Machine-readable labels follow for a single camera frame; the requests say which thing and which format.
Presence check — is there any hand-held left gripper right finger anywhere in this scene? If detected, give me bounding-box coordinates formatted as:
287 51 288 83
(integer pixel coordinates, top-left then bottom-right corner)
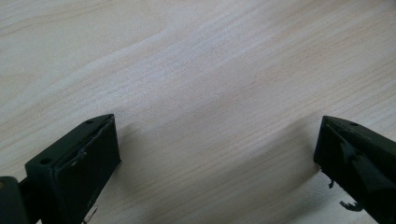
313 115 396 224

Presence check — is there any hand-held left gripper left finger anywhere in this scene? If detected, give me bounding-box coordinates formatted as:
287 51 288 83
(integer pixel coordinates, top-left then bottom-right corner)
19 113 122 224

